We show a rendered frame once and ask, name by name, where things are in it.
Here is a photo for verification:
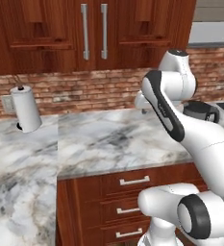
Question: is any black mug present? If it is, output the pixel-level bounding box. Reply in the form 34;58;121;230
183;100;221;125

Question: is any silver drawer handle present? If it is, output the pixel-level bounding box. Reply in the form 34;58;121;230
116;207;141;215
118;175;151;186
114;227;144;239

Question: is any silver cupboard door handle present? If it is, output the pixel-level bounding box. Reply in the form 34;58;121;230
80;3;90;62
100;3;109;61

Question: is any brown wooden cupboard door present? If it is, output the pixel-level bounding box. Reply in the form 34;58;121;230
94;0;197;71
0;0;96;77

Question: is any white paper towel roll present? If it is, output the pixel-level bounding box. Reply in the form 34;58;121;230
10;85;43;134

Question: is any window with grey frame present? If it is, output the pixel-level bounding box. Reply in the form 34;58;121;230
187;0;224;49

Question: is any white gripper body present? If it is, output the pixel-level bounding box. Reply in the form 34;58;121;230
134;90;155;111

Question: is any white wall socket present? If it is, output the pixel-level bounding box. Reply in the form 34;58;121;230
0;94;16;114

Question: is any black paper towel holder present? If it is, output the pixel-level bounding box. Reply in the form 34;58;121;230
15;75;25;132

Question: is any brown wooden drawer front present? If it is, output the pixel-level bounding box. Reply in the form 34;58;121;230
101;162;205;197
101;195;151;226
101;219;152;246

